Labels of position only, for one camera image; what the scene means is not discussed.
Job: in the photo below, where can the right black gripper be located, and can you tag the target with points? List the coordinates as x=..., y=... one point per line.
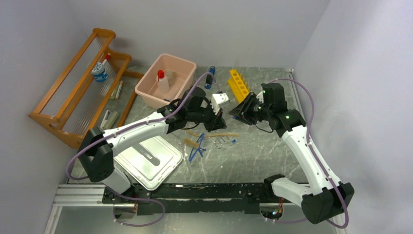
x=239, y=111

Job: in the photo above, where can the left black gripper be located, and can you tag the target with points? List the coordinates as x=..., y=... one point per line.
x=219, y=123

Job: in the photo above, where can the test tube brush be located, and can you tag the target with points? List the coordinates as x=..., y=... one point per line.
x=191, y=143

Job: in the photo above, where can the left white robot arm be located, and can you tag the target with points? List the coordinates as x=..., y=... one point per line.
x=99, y=148

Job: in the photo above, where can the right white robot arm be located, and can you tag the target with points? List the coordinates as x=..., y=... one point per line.
x=326, y=195

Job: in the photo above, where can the yellow test tube rack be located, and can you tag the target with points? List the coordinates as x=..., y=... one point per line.
x=238, y=86

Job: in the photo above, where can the blue stapler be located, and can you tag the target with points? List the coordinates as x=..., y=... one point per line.
x=209, y=79

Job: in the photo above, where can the red cap wash bottle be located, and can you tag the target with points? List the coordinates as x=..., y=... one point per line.
x=162, y=82

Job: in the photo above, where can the pink plastic bin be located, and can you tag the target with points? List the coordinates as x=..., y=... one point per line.
x=147, y=87

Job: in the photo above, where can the white bin lid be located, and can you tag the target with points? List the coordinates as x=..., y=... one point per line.
x=150, y=162

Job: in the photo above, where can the white marker pen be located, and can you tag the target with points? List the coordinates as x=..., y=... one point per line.
x=118, y=89

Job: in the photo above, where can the red capped marker pen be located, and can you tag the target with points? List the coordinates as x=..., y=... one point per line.
x=107, y=57

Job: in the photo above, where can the blue white round container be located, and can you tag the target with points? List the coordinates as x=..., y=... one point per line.
x=99, y=73

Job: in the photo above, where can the wooden drying rack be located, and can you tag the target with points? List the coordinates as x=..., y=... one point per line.
x=76, y=102

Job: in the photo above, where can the black mounting rail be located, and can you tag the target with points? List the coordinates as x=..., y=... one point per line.
x=193, y=198

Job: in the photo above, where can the aluminium frame rail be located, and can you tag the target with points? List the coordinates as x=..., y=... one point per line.
x=78, y=209

